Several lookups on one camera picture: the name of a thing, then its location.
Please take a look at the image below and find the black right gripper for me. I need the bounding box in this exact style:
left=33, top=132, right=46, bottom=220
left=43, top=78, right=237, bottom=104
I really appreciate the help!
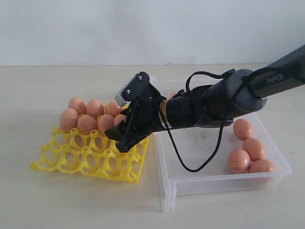
left=104, top=85, right=233, bottom=153

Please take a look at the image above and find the yellow plastic egg tray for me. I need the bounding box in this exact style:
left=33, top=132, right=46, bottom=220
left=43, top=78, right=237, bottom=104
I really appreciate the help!
left=30, top=126, right=149, bottom=183

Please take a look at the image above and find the clear plastic storage box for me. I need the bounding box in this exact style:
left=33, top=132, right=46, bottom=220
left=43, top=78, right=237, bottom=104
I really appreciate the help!
left=149, top=75, right=293, bottom=212

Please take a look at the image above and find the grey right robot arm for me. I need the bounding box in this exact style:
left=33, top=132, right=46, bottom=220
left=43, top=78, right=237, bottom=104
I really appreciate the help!
left=105, top=47, right=305, bottom=153

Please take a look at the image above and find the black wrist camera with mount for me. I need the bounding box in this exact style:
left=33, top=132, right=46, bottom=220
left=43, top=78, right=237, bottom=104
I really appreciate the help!
left=115, top=72, right=161, bottom=107

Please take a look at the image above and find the black camera cable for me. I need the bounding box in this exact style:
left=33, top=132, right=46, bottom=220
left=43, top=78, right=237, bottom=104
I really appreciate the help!
left=157, top=71, right=267, bottom=172

